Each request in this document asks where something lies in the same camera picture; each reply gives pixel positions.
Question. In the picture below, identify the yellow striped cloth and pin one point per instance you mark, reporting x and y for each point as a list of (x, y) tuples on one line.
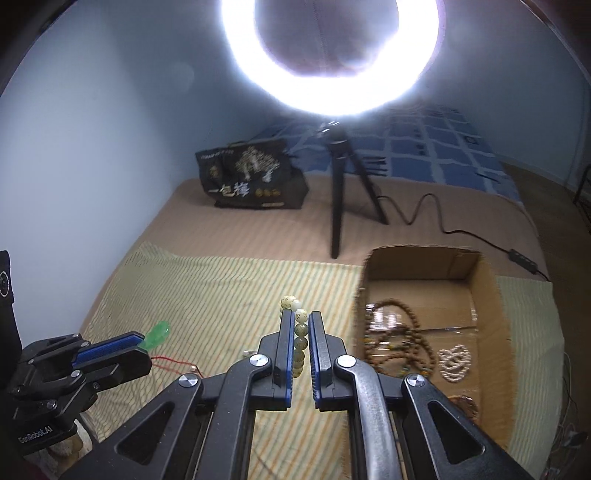
[(231, 295)]

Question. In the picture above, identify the black shoe rack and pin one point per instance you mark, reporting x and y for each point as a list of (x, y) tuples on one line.
[(582, 184)]

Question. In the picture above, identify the blue patterned bed sheet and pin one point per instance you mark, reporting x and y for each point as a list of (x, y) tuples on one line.
[(438, 147)]

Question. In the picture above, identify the black printed bag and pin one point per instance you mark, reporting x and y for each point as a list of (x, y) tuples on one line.
[(249, 180)]

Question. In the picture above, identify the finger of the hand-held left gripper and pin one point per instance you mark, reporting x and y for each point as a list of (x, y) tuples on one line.
[(124, 367), (111, 348)]

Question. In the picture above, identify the beige plush item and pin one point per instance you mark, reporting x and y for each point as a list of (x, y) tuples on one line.
[(69, 445)]

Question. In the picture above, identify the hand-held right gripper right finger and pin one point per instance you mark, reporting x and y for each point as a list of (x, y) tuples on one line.
[(315, 355)]

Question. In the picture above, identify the black tripod stand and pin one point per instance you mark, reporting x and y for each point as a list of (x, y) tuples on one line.
[(337, 207)]

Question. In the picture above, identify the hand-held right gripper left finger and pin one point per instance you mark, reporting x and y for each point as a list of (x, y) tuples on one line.
[(289, 355)]

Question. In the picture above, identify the cardboard box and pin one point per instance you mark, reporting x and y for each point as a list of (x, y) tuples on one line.
[(489, 295)]

